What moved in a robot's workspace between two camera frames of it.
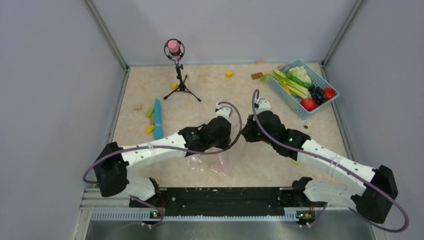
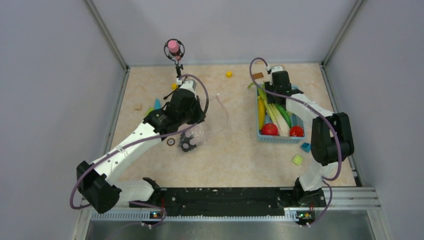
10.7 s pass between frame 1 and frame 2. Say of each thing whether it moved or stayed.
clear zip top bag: moved
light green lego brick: stayed
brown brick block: stayed
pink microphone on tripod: stayed
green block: stayed
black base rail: stayed
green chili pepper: moved
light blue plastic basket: moved
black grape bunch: moved
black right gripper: moved
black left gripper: moved
